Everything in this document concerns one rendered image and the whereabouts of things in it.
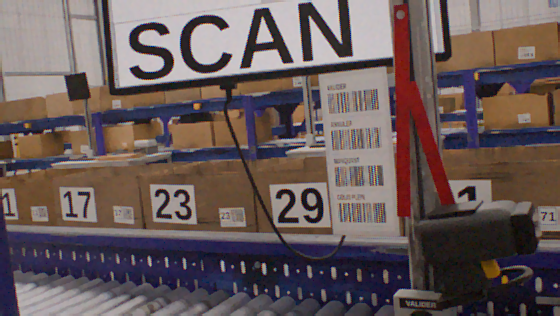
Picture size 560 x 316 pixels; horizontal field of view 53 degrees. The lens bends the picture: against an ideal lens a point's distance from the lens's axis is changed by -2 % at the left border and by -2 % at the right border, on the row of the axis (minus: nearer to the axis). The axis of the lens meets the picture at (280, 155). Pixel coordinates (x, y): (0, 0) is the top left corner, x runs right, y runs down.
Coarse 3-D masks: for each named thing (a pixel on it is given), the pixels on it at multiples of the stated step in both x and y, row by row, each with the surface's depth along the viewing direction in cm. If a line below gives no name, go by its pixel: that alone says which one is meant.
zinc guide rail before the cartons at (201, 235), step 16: (240, 240) 144; (256, 240) 142; (272, 240) 140; (288, 240) 137; (304, 240) 135; (320, 240) 133; (336, 240) 131; (352, 240) 130; (368, 240) 128; (384, 240) 127; (400, 240) 125; (544, 240) 113
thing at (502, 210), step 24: (432, 216) 59; (456, 216) 57; (480, 216) 56; (504, 216) 55; (528, 216) 54; (432, 240) 58; (456, 240) 57; (480, 240) 56; (504, 240) 55; (528, 240) 54; (432, 264) 59; (456, 264) 59; (480, 264) 58; (456, 288) 59; (480, 288) 58
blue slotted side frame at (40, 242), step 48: (48, 240) 181; (96, 240) 170; (144, 240) 160; (192, 240) 152; (192, 288) 158; (240, 288) 150; (288, 288) 142; (336, 288) 136; (384, 288) 130; (528, 288) 114
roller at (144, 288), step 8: (136, 288) 157; (144, 288) 158; (152, 288) 160; (120, 296) 151; (128, 296) 152; (136, 296) 154; (104, 304) 146; (112, 304) 147; (120, 304) 149; (88, 312) 141; (96, 312) 142
